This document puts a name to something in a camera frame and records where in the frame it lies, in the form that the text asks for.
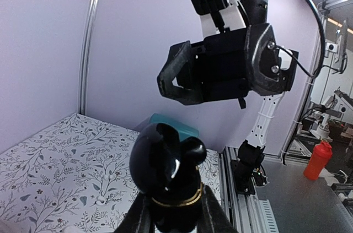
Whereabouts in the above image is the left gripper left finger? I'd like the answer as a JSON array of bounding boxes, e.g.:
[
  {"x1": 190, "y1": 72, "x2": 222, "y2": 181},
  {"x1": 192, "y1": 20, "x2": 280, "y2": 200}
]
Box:
[{"x1": 114, "y1": 196, "x2": 153, "y2": 233}]

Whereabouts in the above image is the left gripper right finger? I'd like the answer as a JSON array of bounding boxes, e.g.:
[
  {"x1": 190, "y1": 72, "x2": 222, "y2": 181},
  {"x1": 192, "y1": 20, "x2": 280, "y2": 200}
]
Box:
[{"x1": 197, "y1": 185, "x2": 237, "y2": 233}]

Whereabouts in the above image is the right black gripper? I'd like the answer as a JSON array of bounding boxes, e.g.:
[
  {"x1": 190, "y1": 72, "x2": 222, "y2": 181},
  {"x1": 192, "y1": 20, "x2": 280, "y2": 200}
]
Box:
[{"x1": 157, "y1": 23, "x2": 298, "y2": 105}]

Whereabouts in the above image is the black charging case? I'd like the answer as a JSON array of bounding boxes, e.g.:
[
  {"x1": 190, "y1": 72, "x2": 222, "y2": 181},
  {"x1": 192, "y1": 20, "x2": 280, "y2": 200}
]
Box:
[{"x1": 129, "y1": 123, "x2": 207, "y2": 232}]

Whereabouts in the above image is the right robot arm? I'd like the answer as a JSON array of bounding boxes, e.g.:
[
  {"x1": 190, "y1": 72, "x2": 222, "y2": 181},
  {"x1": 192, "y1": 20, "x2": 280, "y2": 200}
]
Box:
[{"x1": 157, "y1": 0, "x2": 301, "y2": 195}]

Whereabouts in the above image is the white earbud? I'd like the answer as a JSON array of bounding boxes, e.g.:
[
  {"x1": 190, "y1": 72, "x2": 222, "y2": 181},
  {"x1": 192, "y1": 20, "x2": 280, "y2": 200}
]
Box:
[{"x1": 95, "y1": 196, "x2": 106, "y2": 206}]

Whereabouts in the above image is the teal cylinder cup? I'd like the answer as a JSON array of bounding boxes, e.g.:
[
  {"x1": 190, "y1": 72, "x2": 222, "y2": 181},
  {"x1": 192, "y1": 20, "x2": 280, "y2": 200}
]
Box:
[{"x1": 149, "y1": 113, "x2": 199, "y2": 141}]

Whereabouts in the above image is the floral patterned table mat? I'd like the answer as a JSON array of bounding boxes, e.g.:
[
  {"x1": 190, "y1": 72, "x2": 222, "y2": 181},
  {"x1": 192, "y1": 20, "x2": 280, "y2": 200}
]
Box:
[{"x1": 1, "y1": 115, "x2": 219, "y2": 232}]

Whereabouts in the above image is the red plastic bottle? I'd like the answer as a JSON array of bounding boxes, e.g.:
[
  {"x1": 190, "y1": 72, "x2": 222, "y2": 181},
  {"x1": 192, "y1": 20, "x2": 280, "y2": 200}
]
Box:
[{"x1": 303, "y1": 140, "x2": 333, "y2": 181}]

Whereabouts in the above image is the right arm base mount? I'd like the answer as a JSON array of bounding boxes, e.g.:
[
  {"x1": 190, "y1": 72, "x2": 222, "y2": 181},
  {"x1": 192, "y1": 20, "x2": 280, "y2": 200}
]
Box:
[{"x1": 231, "y1": 140, "x2": 265, "y2": 196}]

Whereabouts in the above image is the right aluminium frame post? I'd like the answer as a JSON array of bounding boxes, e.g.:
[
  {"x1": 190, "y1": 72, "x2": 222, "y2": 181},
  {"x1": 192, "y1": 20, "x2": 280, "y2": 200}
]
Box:
[{"x1": 78, "y1": 0, "x2": 99, "y2": 115}]

